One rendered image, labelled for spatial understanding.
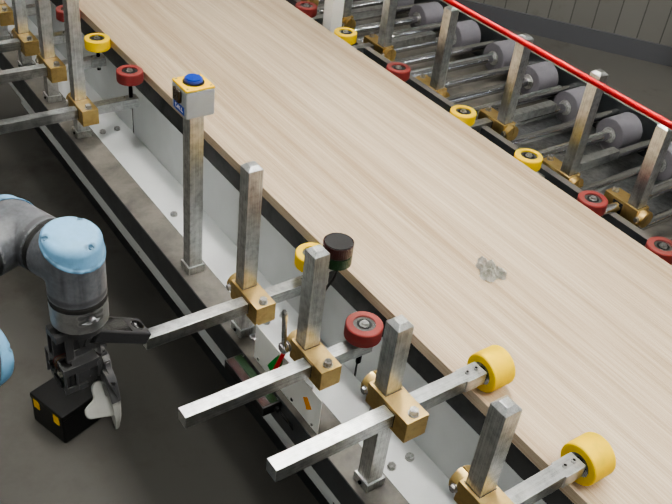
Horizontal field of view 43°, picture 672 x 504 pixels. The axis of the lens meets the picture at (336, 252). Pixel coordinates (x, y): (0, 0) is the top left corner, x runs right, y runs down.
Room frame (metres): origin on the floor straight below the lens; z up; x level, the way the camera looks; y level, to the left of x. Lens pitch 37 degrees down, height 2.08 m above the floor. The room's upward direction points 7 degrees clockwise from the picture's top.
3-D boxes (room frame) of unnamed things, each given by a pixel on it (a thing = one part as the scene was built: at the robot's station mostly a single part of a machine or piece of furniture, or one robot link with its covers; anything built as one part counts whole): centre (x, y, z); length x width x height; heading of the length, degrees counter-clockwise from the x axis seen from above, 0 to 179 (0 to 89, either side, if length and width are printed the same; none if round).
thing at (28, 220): (1.03, 0.49, 1.25); 0.12 x 0.12 x 0.09; 61
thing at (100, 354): (0.98, 0.39, 1.08); 0.09 x 0.08 x 0.12; 134
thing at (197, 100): (1.69, 0.36, 1.18); 0.07 x 0.07 x 0.08; 39
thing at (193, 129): (1.69, 0.36, 0.93); 0.05 x 0.05 x 0.45; 39
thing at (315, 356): (1.27, 0.02, 0.85); 0.14 x 0.06 x 0.05; 39
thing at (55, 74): (2.44, 0.97, 0.83); 0.14 x 0.06 x 0.05; 39
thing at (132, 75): (2.32, 0.68, 0.85); 0.08 x 0.08 x 0.11
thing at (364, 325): (1.33, -0.08, 0.85); 0.08 x 0.08 x 0.11
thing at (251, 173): (1.48, 0.19, 0.92); 0.04 x 0.04 x 0.48; 39
